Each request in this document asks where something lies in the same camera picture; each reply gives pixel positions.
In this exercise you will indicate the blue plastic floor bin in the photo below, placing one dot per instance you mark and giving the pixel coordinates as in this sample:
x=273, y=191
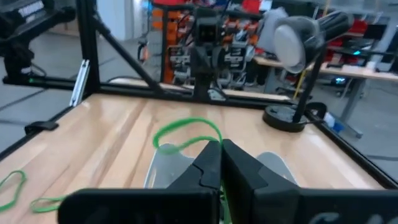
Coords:
x=339, y=128

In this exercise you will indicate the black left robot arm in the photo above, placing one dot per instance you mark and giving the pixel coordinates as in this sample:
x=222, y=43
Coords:
x=203, y=62

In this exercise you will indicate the black table clamp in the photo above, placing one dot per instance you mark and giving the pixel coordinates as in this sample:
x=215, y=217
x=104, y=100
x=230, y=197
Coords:
x=40, y=127

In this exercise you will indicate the grey metal desk leg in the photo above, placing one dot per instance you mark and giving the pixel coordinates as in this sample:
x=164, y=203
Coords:
x=353, y=102

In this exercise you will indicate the black desk lamp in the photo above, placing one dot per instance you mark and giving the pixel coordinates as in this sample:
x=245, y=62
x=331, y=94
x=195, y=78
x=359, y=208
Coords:
x=289, y=46

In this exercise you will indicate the silver metal bracket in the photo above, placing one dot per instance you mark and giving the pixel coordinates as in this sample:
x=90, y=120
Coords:
x=79, y=84

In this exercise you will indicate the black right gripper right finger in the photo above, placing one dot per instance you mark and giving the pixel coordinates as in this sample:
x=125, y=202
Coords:
x=280, y=205

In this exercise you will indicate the black background robot arm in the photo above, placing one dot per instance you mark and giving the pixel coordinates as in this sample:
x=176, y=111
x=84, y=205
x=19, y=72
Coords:
x=18, y=46

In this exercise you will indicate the green rubber band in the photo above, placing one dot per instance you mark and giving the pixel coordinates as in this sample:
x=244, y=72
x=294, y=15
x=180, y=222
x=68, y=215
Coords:
x=22, y=180
x=196, y=119
x=46, y=210

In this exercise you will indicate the black aluminium table frame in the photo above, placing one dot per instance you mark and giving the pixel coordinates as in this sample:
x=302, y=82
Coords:
x=88, y=46

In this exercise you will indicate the shelf rack with orange bins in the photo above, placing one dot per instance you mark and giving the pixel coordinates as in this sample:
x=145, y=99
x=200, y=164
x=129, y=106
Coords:
x=171, y=37

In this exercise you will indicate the wooden desk top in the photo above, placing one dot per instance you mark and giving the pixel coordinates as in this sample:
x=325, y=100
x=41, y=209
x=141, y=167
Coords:
x=357, y=72

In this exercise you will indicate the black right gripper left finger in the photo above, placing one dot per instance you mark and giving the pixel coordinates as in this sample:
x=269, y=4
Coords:
x=186, y=205

